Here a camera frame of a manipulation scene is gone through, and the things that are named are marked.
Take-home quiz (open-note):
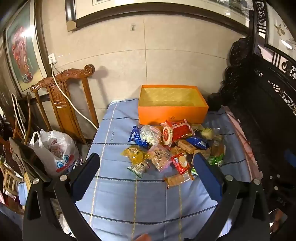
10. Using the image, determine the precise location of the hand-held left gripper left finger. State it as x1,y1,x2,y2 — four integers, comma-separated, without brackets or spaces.
23,152,102,241

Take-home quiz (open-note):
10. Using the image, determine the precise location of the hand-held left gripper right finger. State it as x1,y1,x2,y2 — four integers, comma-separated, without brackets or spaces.
193,153,271,241

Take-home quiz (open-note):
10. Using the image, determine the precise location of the green-edged cracker packet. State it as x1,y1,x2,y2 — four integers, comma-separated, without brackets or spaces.
164,173,195,189

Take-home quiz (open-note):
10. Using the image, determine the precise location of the red cookie packet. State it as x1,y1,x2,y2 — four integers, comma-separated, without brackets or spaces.
171,153,192,175

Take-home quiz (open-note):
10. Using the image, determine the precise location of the pink bag of round crackers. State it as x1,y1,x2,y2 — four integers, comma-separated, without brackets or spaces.
147,144,173,172

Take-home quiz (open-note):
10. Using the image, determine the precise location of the orange cardboard box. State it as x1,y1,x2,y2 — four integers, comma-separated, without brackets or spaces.
138,85,209,126

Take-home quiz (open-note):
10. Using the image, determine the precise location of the bright green snack packet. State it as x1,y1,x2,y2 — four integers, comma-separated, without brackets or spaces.
207,154,225,167

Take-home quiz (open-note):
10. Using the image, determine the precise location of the tan biscuit packet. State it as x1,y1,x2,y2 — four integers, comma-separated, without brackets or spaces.
194,149,211,160

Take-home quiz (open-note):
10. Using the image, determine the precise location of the blue yellow snack packet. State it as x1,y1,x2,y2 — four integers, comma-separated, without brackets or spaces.
185,136,208,150

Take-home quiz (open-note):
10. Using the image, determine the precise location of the brown wafer packet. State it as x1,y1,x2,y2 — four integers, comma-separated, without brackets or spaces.
177,139,197,154

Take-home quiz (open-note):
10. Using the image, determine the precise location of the white plastic bag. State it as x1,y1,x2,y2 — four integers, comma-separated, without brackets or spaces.
30,130,80,178

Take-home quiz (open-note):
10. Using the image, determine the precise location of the pale green pastry packet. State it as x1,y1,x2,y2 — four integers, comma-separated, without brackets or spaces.
200,127,220,141

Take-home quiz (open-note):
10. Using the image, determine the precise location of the blue striped tablecloth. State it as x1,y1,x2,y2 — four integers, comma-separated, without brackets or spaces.
75,98,257,241

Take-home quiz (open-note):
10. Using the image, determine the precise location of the green white snack packet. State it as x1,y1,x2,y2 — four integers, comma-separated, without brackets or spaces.
127,162,149,178

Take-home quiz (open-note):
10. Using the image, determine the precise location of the round red white snack packet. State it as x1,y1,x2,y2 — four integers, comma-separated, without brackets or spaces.
161,123,174,147

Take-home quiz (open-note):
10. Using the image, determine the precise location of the dark blue biscuit packet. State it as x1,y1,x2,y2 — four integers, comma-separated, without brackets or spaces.
129,126,151,149

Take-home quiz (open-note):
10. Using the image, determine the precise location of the carved wooden chair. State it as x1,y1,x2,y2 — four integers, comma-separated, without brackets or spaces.
30,64,100,144

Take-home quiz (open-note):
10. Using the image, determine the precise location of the clear bag of white candies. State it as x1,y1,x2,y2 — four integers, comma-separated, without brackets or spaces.
139,125,162,146

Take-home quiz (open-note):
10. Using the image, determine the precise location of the small wooden stool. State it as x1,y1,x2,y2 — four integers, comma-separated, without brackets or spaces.
0,160,26,197

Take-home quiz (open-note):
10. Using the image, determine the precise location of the dark carved wooden furniture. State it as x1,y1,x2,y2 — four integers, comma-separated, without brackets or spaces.
208,0,296,209

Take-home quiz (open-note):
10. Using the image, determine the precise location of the framed red painting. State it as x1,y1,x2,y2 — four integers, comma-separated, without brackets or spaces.
2,0,50,93

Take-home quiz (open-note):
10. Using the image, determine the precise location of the bird painting panel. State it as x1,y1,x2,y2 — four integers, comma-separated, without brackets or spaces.
265,2,296,61

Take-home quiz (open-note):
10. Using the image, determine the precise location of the large dark framed picture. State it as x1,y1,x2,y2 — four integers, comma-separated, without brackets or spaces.
65,0,252,35

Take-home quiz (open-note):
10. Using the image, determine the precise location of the white power cable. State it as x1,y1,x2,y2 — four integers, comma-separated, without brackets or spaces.
50,61,99,130

